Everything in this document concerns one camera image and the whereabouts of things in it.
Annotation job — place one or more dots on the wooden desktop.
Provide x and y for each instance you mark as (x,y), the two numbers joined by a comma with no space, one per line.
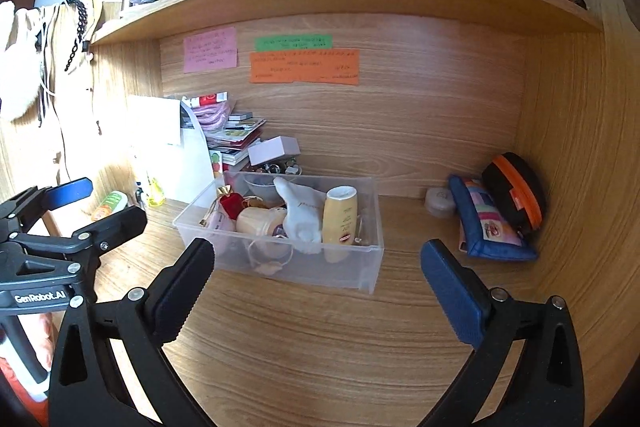
(310,357)

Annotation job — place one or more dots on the clear plastic bowl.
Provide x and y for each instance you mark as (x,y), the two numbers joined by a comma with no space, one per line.
(260,189)

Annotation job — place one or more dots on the red white tube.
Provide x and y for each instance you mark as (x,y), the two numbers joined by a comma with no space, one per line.
(207,99)

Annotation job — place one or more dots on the round cream jar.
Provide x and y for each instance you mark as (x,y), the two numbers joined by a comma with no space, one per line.
(260,222)

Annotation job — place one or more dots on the black orange zip case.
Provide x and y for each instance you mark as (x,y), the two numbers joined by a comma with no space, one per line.
(520,192)

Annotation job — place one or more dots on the person's orange clothing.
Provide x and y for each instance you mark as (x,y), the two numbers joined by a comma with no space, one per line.
(12,377)

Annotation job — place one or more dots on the pink knitted pouch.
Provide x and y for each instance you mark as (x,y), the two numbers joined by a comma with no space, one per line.
(215,117)

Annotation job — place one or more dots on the white sock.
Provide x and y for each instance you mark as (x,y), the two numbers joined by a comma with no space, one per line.
(300,212)

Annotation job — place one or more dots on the green paper note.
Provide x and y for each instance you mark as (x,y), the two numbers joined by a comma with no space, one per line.
(292,43)

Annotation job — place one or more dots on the white hanging cloth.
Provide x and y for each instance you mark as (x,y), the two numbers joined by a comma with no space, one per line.
(20,67)

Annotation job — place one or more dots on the green white tube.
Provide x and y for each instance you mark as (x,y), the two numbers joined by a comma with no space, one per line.
(110,205)

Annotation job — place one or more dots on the small white box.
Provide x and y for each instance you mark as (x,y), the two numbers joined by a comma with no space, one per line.
(275,149)

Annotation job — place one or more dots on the white paper sheet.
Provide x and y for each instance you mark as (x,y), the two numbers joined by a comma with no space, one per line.
(160,122)

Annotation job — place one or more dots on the clear plastic storage box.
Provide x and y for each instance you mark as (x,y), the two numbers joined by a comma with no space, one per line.
(320,274)

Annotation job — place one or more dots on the orange paper note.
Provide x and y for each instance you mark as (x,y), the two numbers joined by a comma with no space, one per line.
(305,68)

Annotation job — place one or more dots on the blue patchwork pencil pouch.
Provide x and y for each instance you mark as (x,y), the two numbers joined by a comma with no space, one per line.
(480,227)

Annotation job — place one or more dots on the white round case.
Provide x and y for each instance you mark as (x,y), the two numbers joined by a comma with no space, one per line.
(440,202)

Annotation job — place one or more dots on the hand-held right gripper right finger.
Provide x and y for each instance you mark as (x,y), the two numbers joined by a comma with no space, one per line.
(452,297)

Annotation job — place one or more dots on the stack of books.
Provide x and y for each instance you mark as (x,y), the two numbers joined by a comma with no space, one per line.
(240,137)

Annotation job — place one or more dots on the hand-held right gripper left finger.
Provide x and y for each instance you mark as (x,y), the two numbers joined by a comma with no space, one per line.
(182,287)

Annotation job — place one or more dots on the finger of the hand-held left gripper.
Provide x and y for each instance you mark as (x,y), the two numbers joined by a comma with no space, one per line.
(120,224)
(70,193)

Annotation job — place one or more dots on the small yellow bottle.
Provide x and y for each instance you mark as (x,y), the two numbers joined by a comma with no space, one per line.
(156,194)

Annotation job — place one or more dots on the pink paper note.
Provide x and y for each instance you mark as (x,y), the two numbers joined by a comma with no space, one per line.
(210,52)

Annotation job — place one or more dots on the yellow sunscreen bottle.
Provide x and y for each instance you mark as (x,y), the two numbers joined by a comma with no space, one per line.
(340,217)

